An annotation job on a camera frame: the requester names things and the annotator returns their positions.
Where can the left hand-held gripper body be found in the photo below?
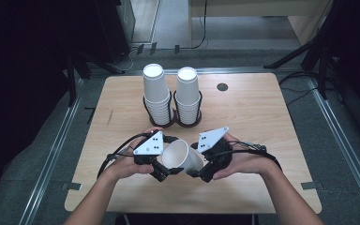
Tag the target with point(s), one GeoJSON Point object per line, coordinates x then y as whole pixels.
{"type": "Point", "coordinates": [150, 146]}

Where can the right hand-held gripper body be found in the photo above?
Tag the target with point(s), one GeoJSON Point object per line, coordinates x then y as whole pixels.
{"type": "Point", "coordinates": [214, 146]}

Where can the single white paper cup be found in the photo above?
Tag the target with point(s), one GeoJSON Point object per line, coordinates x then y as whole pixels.
{"type": "Point", "coordinates": [181, 156]}

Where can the stack of white paper cups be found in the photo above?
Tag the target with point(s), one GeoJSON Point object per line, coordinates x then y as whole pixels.
{"type": "Point", "coordinates": [156, 90]}
{"type": "Point", "coordinates": [187, 90]}

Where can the person's left hand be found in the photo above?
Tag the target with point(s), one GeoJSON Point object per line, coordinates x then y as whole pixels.
{"type": "Point", "coordinates": [125, 164]}

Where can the person's right hand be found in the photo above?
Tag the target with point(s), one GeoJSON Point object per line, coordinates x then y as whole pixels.
{"type": "Point", "coordinates": [247, 161]}

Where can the dark round table grommet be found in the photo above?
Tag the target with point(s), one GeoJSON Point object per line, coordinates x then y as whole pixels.
{"type": "Point", "coordinates": [222, 86]}

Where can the grey tape strip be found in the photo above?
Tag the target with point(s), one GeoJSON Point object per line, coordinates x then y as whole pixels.
{"type": "Point", "coordinates": [72, 186]}
{"type": "Point", "coordinates": [313, 186]}

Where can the black metal stand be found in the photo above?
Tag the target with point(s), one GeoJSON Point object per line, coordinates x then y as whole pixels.
{"type": "Point", "coordinates": [75, 78]}

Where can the black cabinet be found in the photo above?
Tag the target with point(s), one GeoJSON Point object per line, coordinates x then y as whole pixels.
{"type": "Point", "coordinates": [106, 25]}

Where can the black tripod stand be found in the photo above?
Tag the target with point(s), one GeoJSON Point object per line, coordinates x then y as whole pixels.
{"type": "Point", "coordinates": [312, 43]}

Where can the light wooden desk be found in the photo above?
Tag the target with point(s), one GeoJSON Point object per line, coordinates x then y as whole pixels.
{"type": "Point", "coordinates": [256, 7]}

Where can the metal floor rail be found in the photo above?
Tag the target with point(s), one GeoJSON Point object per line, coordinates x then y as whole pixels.
{"type": "Point", "coordinates": [343, 140]}
{"type": "Point", "coordinates": [50, 162]}

